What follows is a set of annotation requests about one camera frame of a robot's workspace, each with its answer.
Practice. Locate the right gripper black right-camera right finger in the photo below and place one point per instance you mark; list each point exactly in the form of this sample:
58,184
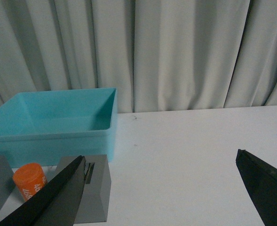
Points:
260,180

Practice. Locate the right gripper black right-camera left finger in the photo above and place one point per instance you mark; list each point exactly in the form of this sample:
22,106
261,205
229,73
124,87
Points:
40,209

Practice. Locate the orange cylinder part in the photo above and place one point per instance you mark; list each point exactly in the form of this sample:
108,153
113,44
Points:
29,179

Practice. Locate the gray block with square slot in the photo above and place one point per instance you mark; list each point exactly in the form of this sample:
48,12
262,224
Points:
89,204

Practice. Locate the light blue plastic box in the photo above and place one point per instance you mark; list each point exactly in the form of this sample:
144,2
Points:
45,126

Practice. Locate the pale gray-green curtain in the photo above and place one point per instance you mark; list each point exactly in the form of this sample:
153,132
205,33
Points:
161,55

